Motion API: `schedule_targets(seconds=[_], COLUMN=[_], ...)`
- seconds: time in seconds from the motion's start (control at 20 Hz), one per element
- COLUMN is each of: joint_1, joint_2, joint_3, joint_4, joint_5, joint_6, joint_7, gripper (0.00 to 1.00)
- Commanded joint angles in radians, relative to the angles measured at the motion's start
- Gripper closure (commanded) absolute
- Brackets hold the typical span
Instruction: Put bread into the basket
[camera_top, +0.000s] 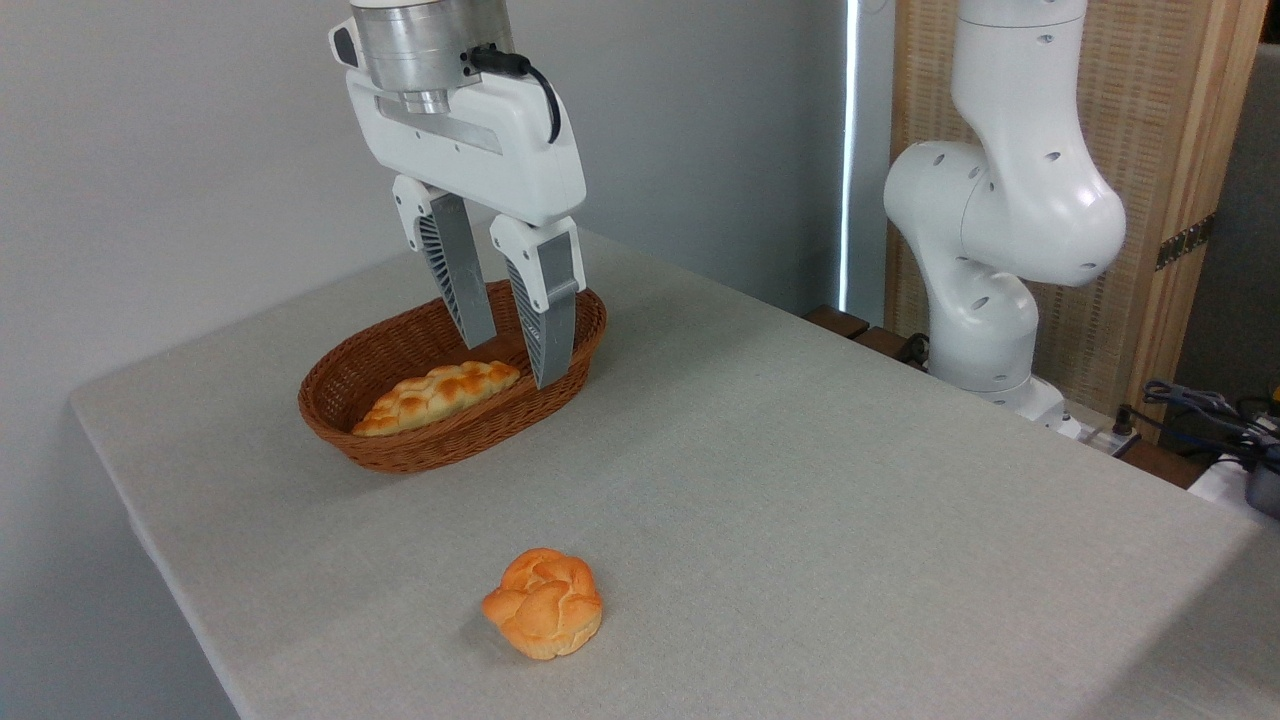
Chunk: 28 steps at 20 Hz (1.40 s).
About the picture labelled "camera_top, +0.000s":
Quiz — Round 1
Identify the black cable bundle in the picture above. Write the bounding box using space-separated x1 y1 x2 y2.
1115 380 1280 471

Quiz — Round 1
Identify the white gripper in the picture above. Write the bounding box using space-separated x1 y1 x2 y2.
329 16 588 391

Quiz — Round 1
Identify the brown wicker oval basket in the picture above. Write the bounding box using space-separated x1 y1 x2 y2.
298 280 608 475

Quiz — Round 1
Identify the white box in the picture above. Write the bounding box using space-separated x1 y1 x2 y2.
1188 455 1280 531

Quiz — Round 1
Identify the grey tablecloth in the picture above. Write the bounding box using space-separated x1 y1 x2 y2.
68 228 1280 720

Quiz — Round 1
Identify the brass screen hinge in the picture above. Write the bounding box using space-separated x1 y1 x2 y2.
1156 213 1217 272

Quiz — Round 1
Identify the long braided bread loaf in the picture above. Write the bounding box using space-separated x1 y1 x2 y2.
352 361 522 438

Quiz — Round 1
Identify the silver wrist mounting flange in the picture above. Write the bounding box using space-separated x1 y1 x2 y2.
350 0 514 116

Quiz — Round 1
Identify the round knotted bread roll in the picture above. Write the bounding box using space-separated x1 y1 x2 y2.
481 548 604 661

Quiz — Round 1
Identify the white power strip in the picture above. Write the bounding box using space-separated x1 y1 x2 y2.
1060 405 1141 456

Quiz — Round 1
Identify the dark grey box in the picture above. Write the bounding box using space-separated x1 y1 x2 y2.
1245 465 1280 519

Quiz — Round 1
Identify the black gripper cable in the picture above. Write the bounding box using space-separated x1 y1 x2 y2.
470 45 563 144

